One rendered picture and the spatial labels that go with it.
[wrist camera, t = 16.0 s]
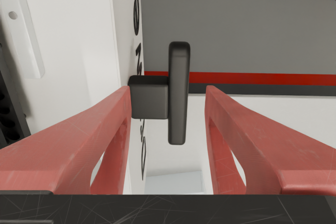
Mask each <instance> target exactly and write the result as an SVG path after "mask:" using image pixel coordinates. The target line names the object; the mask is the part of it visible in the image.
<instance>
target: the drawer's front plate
mask: <svg viewBox="0 0 336 224"><path fill-rule="evenodd" d="M134 2H135V0H72V3H73V8H74V14H75V20H76V25H77V31H78V37H79V42H80V48H81V53H82V59H83V65H84V70H85V76H86V82H87V87H88V93H89V98H90V104H91V107H92V106H94V105H96V104H97V103H99V102H100V101H102V100H103V99H104V98H106V97H107V96H109V95H110V94H112V93H113V92H115V91H116V90H118V89H119V88H121V87H122V86H127V85H128V82H129V78H130V77H131V76H132V75H137V66H138V58H139V53H138V55H137V56H136V49H137V47H138V45H139V44H140V43H141V52H140V60H139V65H140V63H141V62H142V71H141V75H144V56H143V35H142V13H141V0H139V30H138V35H135V29H134ZM136 4H137V22H138V2H137V0H136ZM144 121H145V123H144ZM143 123H144V130H143ZM141 128H142V130H143V138H142V141H141V137H142V136H141ZM144 136H145V141H146V157H145V166H144V175H143V180H142V147H143V139H144ZM147 163H148V143H147V121H146V119H145V120H144V119H141V121H140V119H133V118H131V126H130V139H129V151H128V158H127V165H126V173H125V180H124V187H123V195H144V191H145V182H146V172H147Z"/></svg>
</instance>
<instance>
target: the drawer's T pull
mask: <svg viewBox="0 0 336 224"><path fill-rule="evenodd" d="M190 57H191V47H190V44H189V43H188V42H185V41H173V42H171V43H170V44H169V47H168V76H164V75H132V76H131V77H130V78H129V81H128V86H129V88H130V99H131V117H132V118H133V119H158V120H165V119H167V118H168V136H167V140H168V143H169V144H170V145H183V144H184V143H185V142H186V129H187V111H188V93H189V75H190Z"/></svg>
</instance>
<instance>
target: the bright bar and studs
mask: <svg viewBox="0 0 336 224"><path fill-rule="evenodd" d="M0 2H1V5H2V8H3V11H4V14H5V17H6V21H7V24H8V27H9V30H10V33H11V36H12V39H13V43H14V46H15V49H16V52H17V55H18V58H19V62H20V65H21V68H22V71H23V74H24V77H25V78H28V79H40V78H42V76H43V75H44V73H45V68H44V64H43V60H42V57H41V53H40V49H39V45H38V41H37V38H36V34H35V30H34V26H33V23H32V19H31V15H30V11H29V8H28V4H27V0H0Z"/></svg>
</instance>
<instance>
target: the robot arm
mask: <svg viewBox="0 0 336 224"><path fill-rule="evenodd" d="M131 118H132V105H131V94H130V87H129V86H122V87H121V88H119V89H118V90H116V91H115V92H113V93H112V94H110V95H109V96H107V97H106V98H104V99H103V100H102V101H100V102H99V103H97V104H96V105H94V106H92V107H91V108H89V109H87V110H85V111H83V112H80V113H78V114H76V115H73V116H71V117H69V118H67V119H65V120H63V121H60V122H58V123H56V124H54V125H52V126H50V127H48V128H45V129H43V130H41V131H39V132H37V133H35V134H32V135H30V136H28V137H26V138H24V139H22V140H20V141H17V142H15V143H13V144H11V145H9V146H7V147H4V148H2V149H0V224H336V149H335V148H333V147H331V146H329V145H327V144H325V143H322V142H320V141H318V140H316V139H314V138H312V137H309V136H307V135H305V134H303V133H301V132H299V131H296V130H294V129H292V128H290V127H288V126H286V125H283V124H281V123H279V122H277V121H275V120H273V119H270V118H268V117H266V116H264V115H262V114H260V113H257V112H255V111H253V110H250V109H248V108H246V107H244V106H243V105H241V104H240V103H238V102H237V101H235V100H234V99H232V98H231V97H229V96H228V95H226V94H225V93H223V92H222V91H220V90H219V89H218V88H216V87H215V86H213V85H208V86H207V87H206V94H205V105H204V118H205V131H206V144H207V153H208V160H209V167H210V175H211V182H212V189H213V195H123V190H124V183H125V175H126V168H127V161H128V153H129V145H130V132H131ZM232 152H233V154H234V156H235V157H236V159H237V161H238V162H239V164H240V165H241V167H242V169H243V171H244V174H245V181H246V186H245V184H244V182H243V180H242V178H241V176H240V174H239V172H238V169H237V167H236V164H235V161H234V158H233V154H232ZM103 153H104V155H103ZM102 155H103V158H102V162H101V165H100V167H99V170H98V172H97V174H96V176H95V178H94V180H93V182H92V184H91V176H92V172H93V169H94V168H95V166H96V164H97V163H98V161H99V160H100V158H101V156H102ZM90 184H91V186H90Z"/></svg>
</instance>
